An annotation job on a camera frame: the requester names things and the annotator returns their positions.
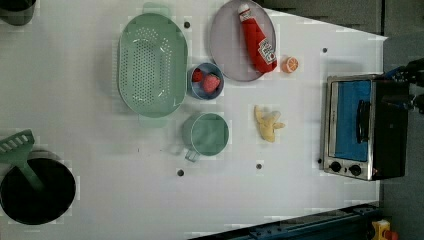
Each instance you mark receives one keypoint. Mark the peeled yellow banana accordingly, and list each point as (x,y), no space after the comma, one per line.
(268,124)

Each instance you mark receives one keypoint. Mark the blue metal frame rail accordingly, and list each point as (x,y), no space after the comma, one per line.
(350,223)

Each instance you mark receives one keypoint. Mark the dark cup at corner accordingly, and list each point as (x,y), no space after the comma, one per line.
(17,12)

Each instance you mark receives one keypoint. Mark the blue small bowl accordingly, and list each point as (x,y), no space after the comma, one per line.
(195,88)

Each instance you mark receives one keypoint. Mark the red ketchup bottle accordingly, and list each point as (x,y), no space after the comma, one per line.
(260,50)

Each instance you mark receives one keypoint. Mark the small red strawberry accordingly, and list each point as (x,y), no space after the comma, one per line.
(197,75)

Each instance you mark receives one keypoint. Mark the black round pot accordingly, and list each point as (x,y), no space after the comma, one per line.
(27,205)

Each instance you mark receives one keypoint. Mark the large red strawberry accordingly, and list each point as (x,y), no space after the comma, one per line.
(211,83)

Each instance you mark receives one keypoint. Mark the orange half slice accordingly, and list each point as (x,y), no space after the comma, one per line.
(290,65)

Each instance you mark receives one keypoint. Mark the grey round plate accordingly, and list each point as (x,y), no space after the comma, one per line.
(227,43)

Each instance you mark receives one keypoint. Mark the green perforated colander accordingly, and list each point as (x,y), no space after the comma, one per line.
(152,65)

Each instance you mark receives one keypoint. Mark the yellow red emergency button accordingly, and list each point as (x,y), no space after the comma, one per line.
(383,231)

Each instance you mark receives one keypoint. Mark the green slotted spatula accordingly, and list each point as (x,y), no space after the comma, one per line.
(15,149)

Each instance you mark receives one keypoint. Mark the green mug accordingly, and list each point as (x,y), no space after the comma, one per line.
(204,134)

